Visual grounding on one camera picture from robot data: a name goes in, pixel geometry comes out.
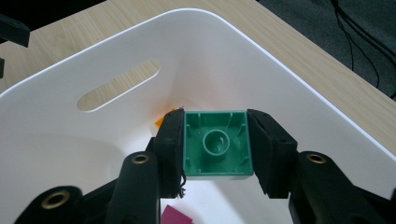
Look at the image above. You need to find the orange toy block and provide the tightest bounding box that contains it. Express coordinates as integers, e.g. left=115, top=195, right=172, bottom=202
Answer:
left=154, top=107, right=176, bottom=129

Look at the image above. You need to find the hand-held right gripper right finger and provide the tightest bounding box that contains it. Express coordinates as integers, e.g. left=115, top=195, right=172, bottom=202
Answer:
left=247, top=109, right=298, bottom=199

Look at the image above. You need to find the white plastic storage box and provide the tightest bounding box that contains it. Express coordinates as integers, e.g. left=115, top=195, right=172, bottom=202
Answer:
left=0, top=7, right=396, bottom=224

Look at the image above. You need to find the maroon toy block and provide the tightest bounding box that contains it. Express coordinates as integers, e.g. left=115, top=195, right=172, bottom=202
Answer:
left=161, top=203, right=194, bottom=224

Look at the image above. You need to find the black floor cable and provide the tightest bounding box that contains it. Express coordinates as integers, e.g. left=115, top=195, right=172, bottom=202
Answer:
left=331, top=0, right=356, bottom=73
left=335, top=3, right=396, bottom=101

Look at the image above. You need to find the green toy block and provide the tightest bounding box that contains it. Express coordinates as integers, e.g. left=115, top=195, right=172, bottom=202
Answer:
left=182, top=109, right=255, bottom=181

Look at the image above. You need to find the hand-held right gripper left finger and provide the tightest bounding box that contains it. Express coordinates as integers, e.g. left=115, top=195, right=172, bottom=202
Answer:
left=153, top=107, right=186, bottom=199

